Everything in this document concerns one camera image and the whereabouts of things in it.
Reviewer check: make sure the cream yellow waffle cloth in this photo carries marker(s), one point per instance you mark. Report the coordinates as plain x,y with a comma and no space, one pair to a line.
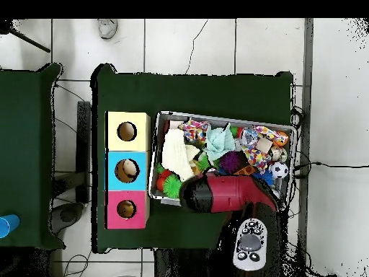
176,153

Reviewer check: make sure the mint green waffle cloth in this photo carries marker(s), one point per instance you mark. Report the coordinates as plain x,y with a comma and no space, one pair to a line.
219,143

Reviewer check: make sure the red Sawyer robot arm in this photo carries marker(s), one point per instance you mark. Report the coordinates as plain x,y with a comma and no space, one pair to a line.
230,193

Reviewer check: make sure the clear mesh bin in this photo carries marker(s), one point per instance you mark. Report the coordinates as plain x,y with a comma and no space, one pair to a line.
151,173

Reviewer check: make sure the wooden box with three holes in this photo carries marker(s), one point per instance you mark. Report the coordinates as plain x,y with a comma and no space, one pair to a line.
127,154

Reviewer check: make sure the large green fuzzy ball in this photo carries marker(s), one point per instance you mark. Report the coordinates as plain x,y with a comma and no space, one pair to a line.
203,162

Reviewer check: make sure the colourful patchwork fabric toy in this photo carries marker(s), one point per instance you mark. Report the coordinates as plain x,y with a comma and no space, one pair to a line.
195,130

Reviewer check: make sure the red ball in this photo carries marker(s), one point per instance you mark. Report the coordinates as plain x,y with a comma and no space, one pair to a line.
165,173

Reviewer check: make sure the green spiky ball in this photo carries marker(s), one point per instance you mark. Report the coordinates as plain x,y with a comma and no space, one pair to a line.
172,186

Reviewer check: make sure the purple spiky ball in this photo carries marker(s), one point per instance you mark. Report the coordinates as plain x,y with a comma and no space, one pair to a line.
230,162

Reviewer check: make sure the dark green table cloth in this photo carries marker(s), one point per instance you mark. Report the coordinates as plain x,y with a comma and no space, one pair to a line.
202,92
26,127

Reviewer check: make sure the colourful polka dot fabric toy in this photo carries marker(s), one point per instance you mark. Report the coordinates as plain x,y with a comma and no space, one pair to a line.
256,154

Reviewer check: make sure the pale wooden cube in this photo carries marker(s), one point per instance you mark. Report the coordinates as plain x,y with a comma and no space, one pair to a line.
264,144

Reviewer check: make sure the black white soccer ball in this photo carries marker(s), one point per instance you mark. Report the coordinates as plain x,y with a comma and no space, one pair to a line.
278,169

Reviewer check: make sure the black equipment stand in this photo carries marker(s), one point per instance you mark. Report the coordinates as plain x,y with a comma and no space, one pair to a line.
84,144

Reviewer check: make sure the person's foot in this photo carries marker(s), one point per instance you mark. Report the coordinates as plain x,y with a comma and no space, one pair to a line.
107,27

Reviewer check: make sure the blue plastic cup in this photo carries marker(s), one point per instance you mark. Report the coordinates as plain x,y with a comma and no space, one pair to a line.
8,224

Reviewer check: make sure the black tripod leg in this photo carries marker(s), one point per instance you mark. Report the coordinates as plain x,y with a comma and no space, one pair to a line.
29,40

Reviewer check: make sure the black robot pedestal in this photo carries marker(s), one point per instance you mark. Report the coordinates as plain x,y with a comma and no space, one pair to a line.
184,265

